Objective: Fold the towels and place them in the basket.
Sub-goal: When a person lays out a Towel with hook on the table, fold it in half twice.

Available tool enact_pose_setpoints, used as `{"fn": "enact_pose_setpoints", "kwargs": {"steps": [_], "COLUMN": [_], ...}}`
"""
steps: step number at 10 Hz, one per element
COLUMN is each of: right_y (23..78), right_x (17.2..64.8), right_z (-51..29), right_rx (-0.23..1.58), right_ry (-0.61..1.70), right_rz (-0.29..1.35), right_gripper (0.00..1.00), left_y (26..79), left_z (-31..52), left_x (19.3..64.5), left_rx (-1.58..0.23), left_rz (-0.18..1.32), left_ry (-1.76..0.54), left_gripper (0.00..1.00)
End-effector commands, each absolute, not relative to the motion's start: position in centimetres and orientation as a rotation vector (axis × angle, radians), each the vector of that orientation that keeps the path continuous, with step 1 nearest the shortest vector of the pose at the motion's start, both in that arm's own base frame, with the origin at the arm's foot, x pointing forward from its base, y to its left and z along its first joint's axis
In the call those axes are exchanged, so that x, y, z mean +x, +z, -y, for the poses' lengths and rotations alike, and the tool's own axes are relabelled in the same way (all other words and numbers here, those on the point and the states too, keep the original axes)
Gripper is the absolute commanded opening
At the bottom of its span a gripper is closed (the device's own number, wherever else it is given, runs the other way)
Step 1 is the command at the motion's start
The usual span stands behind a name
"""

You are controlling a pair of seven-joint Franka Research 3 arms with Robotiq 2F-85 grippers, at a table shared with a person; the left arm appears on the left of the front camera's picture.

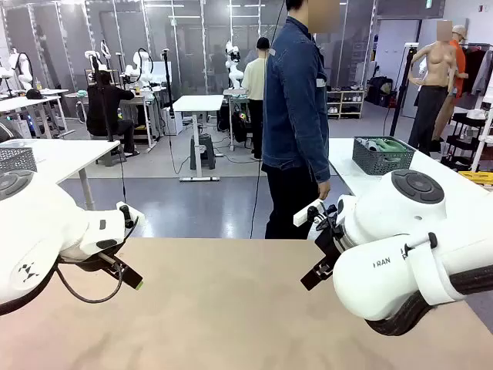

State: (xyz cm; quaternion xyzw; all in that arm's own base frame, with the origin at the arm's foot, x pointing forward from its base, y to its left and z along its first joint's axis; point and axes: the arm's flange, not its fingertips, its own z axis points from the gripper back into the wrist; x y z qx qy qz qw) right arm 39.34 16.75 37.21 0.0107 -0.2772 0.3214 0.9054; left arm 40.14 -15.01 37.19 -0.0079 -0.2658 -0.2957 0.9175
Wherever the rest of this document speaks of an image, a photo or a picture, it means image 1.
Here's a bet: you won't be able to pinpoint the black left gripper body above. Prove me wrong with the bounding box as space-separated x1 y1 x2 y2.
57 245 129 275

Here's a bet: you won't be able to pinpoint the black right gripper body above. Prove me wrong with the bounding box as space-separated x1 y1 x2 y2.
314 225 350 271

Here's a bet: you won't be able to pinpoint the dark grey plastic basket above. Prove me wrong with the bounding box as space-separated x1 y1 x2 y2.
352 135 417 177

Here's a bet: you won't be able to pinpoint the man's right forearm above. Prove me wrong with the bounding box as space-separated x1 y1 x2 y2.
306 123 332 185

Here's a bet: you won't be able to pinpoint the light grey mesh basket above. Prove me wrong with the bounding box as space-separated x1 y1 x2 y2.
0 147 39 173

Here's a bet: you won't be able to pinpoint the large white table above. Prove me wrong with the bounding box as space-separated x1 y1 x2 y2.
0 138 121 211
328 137 493 197

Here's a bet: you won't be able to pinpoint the man in denim jacket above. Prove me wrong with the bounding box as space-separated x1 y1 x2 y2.
261 0 333 240

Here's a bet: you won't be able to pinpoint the clear plastic container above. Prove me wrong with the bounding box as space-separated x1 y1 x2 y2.
0 137 34 150

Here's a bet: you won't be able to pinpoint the white shoe shelf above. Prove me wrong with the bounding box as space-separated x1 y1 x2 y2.
326 88 366 119

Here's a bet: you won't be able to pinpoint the grey plastic stool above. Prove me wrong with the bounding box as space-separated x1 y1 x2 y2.
189 133 216 171

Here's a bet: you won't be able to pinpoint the black office chair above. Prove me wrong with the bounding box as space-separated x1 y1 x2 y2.
0 121 23 144

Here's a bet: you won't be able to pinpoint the seated person in black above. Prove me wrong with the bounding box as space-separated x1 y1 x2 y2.
86 71 141 158

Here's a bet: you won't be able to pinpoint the white work desk with equipment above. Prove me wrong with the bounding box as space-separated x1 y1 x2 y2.
64 85 165 152

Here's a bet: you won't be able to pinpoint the computer with coloured lights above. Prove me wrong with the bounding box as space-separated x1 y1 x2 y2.
230 109 253 144

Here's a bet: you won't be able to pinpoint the yellow plastic crate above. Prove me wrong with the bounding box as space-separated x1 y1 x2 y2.
457 170 493 193

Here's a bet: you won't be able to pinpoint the black bags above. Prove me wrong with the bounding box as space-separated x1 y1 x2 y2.
365 76 398 108

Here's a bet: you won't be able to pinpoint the white lab desk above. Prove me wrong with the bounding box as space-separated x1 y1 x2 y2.
0 89 71 139

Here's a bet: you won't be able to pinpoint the black shelf cart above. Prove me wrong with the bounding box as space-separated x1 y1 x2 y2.
441 109 493 173

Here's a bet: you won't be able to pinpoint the black light stand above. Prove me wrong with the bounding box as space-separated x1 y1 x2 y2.
388 42 420 138

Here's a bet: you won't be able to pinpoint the person in cream shirt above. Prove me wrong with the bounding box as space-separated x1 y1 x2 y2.
241 37 267 161

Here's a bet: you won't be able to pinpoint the small white desk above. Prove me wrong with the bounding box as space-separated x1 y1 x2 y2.
172 94 225 183

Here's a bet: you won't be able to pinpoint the beige mannequin with black trousers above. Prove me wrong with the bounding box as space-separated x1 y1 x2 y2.
407 21 459 152

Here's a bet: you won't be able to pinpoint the clothes rack with dark clothes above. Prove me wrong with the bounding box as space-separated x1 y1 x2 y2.
461 42 493 97

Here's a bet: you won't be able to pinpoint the mannequin with orange shirt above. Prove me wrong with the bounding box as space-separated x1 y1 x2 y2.
448 25 470 97

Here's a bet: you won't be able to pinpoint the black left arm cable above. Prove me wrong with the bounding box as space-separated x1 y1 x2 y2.
0 246 134 317

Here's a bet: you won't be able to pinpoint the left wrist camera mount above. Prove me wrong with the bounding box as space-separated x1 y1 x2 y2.
115 200 146 229

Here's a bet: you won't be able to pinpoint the thin black vertical cable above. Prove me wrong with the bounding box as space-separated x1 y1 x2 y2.
249 53 269 240

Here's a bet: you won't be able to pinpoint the black hanging tether cable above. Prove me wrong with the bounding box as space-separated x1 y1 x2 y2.
268 0 287 53

